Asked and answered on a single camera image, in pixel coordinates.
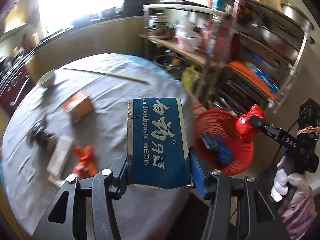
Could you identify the pink white plastic bag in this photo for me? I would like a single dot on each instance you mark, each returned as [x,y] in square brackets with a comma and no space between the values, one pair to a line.
[191,38]

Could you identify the dark plastic bag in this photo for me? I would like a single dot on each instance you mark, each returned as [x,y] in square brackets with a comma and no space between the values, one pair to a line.
[39,135]

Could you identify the white ceramic bowl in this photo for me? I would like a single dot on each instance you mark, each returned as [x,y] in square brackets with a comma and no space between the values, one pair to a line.
[48,79]

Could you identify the steel pot on shelf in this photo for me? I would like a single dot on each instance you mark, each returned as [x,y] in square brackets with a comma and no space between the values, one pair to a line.
[159,27]

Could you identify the orange medicine box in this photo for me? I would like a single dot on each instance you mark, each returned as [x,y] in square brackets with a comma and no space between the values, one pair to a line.
[78,106]

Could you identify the grey tablecloth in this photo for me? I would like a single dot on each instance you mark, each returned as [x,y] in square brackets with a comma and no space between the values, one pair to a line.
[28,189]

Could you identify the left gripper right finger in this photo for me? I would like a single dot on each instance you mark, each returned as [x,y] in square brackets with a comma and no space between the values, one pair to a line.
[200,173]

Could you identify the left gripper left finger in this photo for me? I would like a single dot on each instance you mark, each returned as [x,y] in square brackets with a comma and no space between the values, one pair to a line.
[119,180]

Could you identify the blue toothpaste box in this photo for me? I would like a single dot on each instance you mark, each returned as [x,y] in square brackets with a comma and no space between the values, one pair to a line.
[157,145]

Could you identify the black microwave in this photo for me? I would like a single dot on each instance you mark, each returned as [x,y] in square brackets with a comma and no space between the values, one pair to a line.
[135,6]

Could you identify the red plastic basket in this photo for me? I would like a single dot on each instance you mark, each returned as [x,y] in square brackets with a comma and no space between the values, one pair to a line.
[221,125]

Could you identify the metal storage shelf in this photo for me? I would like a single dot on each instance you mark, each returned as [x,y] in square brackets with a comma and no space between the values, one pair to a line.
[254,52]

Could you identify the blue plastic bag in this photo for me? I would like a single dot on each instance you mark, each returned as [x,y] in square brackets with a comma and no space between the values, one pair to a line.
[216,146]

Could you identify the maroon oven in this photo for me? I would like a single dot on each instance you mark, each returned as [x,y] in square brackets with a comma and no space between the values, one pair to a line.
[15,91]

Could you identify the white rectangular carton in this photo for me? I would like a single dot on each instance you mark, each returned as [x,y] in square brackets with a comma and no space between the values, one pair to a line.
[59,157]

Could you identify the orange snack wrapper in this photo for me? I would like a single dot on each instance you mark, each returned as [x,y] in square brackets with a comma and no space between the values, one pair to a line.
[86,167]

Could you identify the long bamboo stick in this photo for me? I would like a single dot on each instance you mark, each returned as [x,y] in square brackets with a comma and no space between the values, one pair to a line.
[109,74]

